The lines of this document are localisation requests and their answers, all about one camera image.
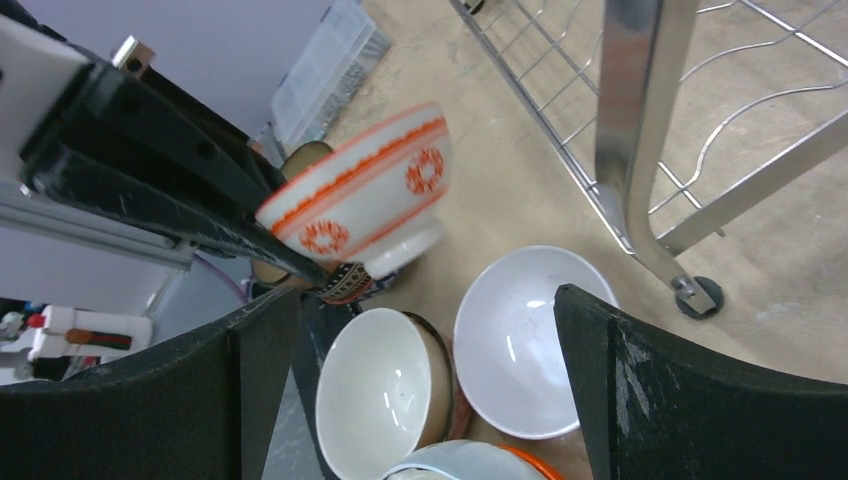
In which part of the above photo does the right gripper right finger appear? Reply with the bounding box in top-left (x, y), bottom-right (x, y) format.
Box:
top-left (554, 284), bottom-right (847, 479)

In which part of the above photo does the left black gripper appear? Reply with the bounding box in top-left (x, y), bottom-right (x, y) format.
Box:
top-left (1, 1), bottom-right (328, 284)

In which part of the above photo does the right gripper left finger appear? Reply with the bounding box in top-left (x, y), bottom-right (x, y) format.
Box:
top-left (1, 290), bottom-right (300, 479)

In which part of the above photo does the orange patterned bowl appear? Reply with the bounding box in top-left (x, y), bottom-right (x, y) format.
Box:
top-left (255, 101), bottom-right (454, 278)

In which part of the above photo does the steel two-tier dish rack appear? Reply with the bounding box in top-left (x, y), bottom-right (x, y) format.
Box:
top-left (454, 1), bottom-right (847, 320)

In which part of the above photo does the white cream bowl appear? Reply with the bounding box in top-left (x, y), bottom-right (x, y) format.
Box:
top-left (315, 308), bottom-right (472, 479)

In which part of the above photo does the brown glazed bowl stack top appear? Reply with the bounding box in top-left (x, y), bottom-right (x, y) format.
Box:
top-left (250, 141), bottom-right (333, 291)

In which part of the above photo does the patterned bowl under brown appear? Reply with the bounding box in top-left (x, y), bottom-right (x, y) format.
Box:
top-left (315, 263), bottom-right (400, 305)

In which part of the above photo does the white blue-rimmed bowl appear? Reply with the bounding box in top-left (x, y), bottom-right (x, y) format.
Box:
top-left (382, 440), bottom-right (564, 479)

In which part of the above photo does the clear plastic screw box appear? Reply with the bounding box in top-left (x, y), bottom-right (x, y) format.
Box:
top-left (270, 1), bottom-right (392, 152)

